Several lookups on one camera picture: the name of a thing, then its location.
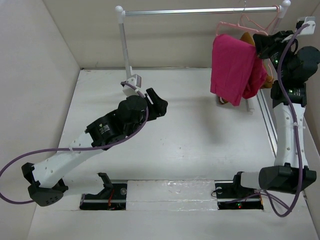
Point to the aluminium side rail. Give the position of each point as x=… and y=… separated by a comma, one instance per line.
x=268, y=121

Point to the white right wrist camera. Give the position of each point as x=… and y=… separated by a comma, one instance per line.
x=307, y=24

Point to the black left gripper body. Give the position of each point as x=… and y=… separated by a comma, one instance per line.
x=155, y=111

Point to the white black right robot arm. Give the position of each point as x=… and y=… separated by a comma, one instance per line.
x=290, y=173

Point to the pink trousers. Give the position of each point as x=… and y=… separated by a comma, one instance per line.
x=232, y=70

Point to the brown trousers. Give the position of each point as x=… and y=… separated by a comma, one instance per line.
x=267, y=80

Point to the pink hanger with brown trousers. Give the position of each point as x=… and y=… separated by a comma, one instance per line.
x=269, y=79

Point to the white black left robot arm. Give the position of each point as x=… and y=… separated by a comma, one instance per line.
x=46, y=185

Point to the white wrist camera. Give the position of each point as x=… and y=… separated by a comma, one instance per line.
x=307, y=24
x=132, y=85

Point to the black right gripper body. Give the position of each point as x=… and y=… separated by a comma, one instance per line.
x=271, y=50

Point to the white clothes rack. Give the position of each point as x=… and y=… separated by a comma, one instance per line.
x=121, y=14

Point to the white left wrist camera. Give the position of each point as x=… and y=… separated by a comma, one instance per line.
x=132, y=85

